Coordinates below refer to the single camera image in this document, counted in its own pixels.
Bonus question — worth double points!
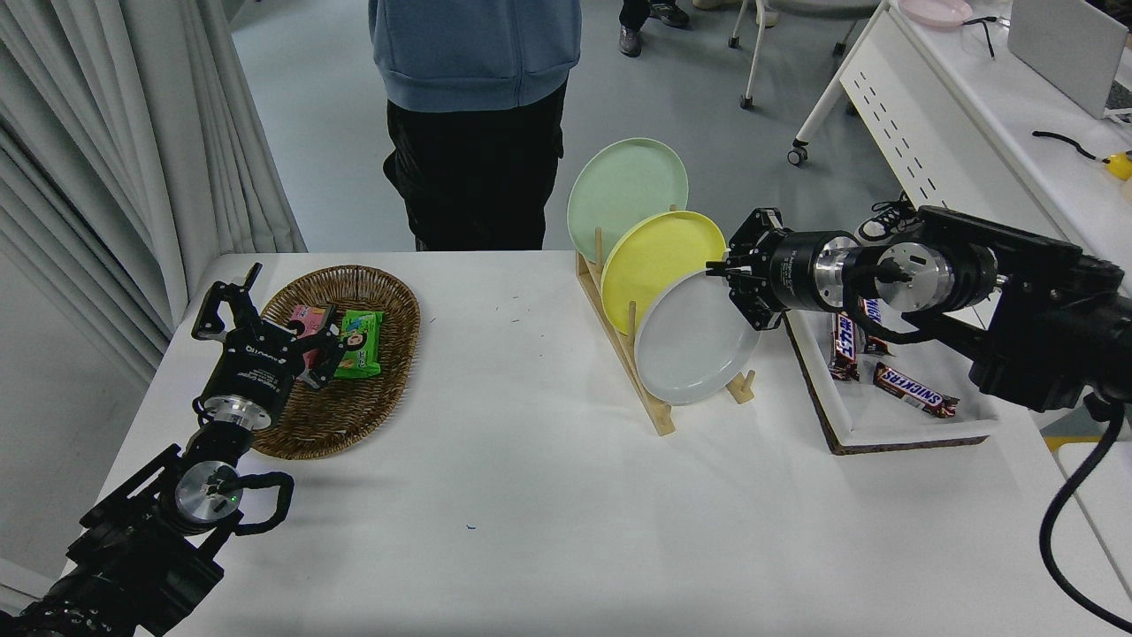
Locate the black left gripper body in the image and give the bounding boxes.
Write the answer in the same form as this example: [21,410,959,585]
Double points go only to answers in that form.
[202,320,310,412]

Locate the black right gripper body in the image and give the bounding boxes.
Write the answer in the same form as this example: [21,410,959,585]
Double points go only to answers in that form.
[765,231,829,313]

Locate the grey plate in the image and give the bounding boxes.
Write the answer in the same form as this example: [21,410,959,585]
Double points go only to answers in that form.
[634,268,761,406]

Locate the yellow plate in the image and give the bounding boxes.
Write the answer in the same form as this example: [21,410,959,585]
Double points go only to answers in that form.
[600,211,727,337]

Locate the pale green plate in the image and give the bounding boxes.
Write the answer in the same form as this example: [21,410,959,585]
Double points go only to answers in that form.
[566,137,689,264]

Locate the wooden plate rack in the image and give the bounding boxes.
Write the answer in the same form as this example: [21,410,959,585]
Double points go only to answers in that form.
[575,205,757,437]

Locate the pink plate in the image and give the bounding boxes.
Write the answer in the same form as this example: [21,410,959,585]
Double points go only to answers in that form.
[898,0,974,27]

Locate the green snack packet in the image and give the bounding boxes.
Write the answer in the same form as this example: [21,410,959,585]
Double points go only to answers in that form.
[332,310,386,380]

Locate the pink snack packet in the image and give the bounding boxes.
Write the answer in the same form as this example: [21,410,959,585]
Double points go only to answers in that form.
[289,303,341,372]

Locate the brown wicker basket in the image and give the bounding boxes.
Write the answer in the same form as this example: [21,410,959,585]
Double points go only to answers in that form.
[250,265,422,461]

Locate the Snickers chocolate bar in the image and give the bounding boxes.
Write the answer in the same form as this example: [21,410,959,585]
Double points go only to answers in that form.
[874,363,960,419]
[860,299,894,357]
[830,311,860,383]

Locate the person's foot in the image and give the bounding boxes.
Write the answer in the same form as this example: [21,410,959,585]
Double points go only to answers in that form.
[856,196,925,244]

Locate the white rectangular tray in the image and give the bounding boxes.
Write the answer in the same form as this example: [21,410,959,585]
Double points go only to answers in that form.
[783,305,1000,448]

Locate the white wheeled chair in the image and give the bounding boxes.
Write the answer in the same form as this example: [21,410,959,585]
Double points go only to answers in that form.
[727,0,885,111]

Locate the white curtain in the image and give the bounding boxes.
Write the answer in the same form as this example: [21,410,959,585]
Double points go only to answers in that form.
[0,0,308,395]

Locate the white desk with perforated panel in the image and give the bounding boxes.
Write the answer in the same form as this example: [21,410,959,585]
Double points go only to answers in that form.
[787,0,1132,434]

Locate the person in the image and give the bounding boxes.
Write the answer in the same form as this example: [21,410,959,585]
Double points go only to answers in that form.
[369,0,583,253]
[617,0,691,58]

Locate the grey laptop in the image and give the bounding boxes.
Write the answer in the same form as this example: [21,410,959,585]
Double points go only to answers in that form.
[1006,0,1132,122]

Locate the small white table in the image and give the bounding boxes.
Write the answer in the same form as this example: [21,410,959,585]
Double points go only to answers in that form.
[1057,441,1132,602]

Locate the thick black cable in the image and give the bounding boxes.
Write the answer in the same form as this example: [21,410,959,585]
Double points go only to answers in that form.
[1031,131,1112,165]

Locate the thin black cable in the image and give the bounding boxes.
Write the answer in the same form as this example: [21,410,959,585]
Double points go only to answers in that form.
[962,16,997,60]

